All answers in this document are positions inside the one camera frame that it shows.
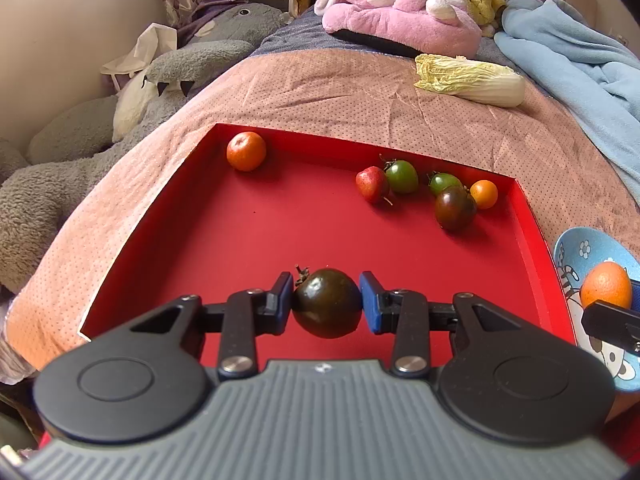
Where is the small orange front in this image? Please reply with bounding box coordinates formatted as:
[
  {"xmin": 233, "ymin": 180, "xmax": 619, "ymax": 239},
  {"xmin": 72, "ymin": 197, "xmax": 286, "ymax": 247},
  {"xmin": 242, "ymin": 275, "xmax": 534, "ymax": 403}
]
[{"xmin": 579, "ymin": 261, "xmax": 634, "ymax": 309}]

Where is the small orange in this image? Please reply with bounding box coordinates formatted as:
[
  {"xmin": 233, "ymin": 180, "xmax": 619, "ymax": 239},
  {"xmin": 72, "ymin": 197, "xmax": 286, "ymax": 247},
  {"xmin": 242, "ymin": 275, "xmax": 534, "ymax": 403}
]
[
  {"xmin": 579, "ymin": 261, "xmax": 634, "ymax": 309},
  {"xmin": 470, "ymin": 180, "xmax": 499, "ymax": 210}
]

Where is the large dark tomato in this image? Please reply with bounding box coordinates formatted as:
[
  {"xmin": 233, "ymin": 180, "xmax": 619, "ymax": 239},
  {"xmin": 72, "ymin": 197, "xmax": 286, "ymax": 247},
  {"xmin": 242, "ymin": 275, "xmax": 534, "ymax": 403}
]
[{"xmin": 291, "ymin": 266, "xmax": 363, "ymax": 339}]

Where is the dark brown tomato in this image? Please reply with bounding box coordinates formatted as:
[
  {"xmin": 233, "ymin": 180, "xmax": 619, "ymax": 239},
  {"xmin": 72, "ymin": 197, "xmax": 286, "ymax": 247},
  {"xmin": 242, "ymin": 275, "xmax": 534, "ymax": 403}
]
[{"xmin": 434, "ymin": 185, "xmax": 476, "ymax": 232}]

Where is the small red fruit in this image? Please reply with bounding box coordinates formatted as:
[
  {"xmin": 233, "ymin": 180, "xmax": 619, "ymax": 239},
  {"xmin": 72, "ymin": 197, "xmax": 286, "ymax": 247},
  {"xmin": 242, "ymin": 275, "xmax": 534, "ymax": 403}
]
[{"xmin": 355, "ymin": 166, "xmax": 390, "ymax": 205}]

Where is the green tomato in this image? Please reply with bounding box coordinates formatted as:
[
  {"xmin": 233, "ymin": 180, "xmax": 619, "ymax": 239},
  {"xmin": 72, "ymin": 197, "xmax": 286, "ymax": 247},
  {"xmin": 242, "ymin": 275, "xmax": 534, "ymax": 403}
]
[
  {"xmin": 428, "ymin": 172, "xmax": 463, "ymax": 196},
  {"xmin": 384, "ymin": 160, "xmax": 420, "ymax": 194}
]

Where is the small orange back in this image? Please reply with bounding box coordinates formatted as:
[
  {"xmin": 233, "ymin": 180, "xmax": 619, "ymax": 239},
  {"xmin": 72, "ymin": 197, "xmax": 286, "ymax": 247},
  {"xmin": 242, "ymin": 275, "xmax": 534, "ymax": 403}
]
[{"xmin": 470, "ymin": 180, "xmax": 499, "ymax": 210}]

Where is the red-orange tomato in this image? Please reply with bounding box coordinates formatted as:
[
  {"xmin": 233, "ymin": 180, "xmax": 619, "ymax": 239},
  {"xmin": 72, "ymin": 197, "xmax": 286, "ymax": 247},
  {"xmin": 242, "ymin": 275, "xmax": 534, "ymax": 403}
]
[{"xmin": 226, "ymin": 131, "xmax": 267, "ymax": 172}]

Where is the blue cartoon plate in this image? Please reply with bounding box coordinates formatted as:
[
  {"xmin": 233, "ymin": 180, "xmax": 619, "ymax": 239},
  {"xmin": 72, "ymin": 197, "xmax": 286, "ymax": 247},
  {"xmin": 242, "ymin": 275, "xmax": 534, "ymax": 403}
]
[{"xmin": 553, "ymin": 226, "xmax": 639, "ymax": 393}]

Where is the red shallow tray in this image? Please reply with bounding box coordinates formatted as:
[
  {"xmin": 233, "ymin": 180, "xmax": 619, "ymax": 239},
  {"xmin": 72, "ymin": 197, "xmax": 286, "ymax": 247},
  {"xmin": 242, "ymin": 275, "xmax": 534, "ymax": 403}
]
[{"xmin": 82, "ymin": 125, "xmax": 575, "ymax": 352}]

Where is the pink dotted bedspread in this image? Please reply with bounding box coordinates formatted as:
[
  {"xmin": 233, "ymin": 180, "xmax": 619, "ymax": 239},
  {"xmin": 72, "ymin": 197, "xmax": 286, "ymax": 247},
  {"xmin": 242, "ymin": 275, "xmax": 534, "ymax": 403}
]
[{"xmin": 1, "ymin": 49, "xmax": 639, "ymax": 368}]

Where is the light blue blanket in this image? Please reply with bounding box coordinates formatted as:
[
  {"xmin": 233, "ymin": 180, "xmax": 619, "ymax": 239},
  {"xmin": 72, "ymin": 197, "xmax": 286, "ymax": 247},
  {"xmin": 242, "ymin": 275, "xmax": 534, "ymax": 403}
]
[{"xmin": 494, "ymin": 0, "xmax": 639, "ymax": 200}]

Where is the napa cabbage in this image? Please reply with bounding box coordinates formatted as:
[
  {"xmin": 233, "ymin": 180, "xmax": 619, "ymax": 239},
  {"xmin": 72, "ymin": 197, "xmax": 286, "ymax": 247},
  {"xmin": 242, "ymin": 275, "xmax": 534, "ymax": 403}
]
[{"xmin": 414, "ymin": 54, "xmax": 526, "ymax": 108}]

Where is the grey plush toy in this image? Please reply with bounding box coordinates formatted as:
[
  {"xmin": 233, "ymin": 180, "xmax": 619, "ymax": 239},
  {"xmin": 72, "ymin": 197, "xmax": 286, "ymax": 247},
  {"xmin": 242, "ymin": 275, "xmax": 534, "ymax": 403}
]
[{"xmin": 1, "ymin": 3, "xmax": 288, "ymax": 294}]

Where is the white paper bag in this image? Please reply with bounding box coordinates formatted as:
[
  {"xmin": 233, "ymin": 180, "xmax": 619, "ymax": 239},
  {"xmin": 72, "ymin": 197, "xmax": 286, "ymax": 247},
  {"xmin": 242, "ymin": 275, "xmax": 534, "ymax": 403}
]
[{"xmin": 100, "ymin": 23, "xmax": 178, "ymax": 92}]

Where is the pink plush toy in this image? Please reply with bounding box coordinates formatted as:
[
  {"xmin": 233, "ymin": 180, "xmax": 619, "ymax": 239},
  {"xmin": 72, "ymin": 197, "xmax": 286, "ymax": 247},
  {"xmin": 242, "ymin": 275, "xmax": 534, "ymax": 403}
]
[{"xmin": 314, "ymin": 0, "xmax": 482, "ymax": 58}]

